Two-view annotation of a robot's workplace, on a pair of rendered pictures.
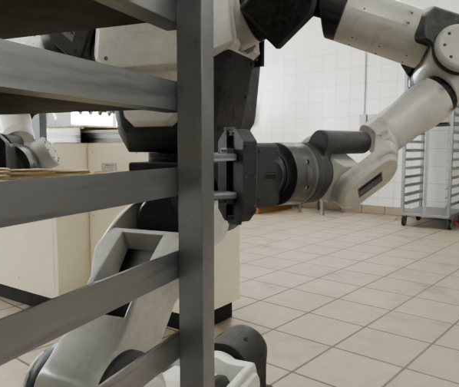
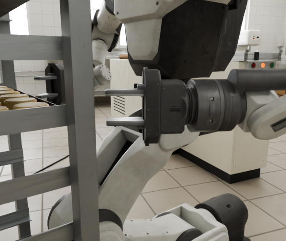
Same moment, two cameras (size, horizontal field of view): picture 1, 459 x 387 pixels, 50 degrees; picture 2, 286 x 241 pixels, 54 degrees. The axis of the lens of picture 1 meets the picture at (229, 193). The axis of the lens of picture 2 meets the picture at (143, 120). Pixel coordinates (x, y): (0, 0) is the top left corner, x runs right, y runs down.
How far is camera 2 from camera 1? 34 cm
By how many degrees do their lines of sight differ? 31
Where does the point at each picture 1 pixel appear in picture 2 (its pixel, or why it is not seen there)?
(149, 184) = (24, 120)
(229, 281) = (258, 154)
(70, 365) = (66, 210)
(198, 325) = (79, 223)
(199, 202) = (74, 134)
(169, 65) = (147, 15)
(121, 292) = not seen: outside the picture
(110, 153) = not seen: hidden behind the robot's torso
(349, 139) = (265, 78)
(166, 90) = (45, 45)
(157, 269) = (40, 180)
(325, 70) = not seen: outside the picture
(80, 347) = not seen: hidden behind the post
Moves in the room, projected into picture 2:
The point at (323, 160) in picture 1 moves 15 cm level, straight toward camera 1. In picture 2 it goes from (232, 97) to (177, 111)
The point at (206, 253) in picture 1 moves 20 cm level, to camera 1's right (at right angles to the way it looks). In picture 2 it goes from (84, 172) to (232, 211)
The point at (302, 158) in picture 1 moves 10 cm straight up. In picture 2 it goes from (207, 95) to (211, 27)
